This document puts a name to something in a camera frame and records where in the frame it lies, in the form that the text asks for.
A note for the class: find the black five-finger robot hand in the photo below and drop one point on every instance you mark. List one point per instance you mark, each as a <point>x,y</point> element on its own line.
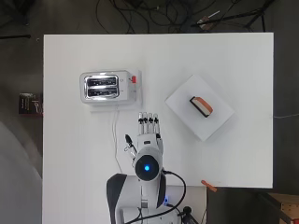
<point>149,138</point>

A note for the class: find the white seven-joint robot arm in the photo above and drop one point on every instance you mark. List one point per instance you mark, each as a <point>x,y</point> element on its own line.
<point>146,168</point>

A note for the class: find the plain white flat box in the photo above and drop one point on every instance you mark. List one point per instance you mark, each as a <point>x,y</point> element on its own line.
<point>187,116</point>

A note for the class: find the steel two-slot toaster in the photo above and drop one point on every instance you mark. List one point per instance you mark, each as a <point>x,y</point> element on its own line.
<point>124,90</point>

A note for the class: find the red toaster lever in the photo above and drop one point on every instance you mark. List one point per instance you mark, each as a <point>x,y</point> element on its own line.
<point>134,79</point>

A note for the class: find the bread slice with brown crust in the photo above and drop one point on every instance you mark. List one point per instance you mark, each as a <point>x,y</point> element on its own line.
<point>203,104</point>

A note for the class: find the grey round chair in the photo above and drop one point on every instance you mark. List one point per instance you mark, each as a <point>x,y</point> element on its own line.
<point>15,180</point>

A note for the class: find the wooden crate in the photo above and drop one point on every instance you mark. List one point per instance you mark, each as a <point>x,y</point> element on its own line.
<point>285,207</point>

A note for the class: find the black floor bar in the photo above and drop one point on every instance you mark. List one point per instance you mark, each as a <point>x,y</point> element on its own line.
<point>15,36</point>

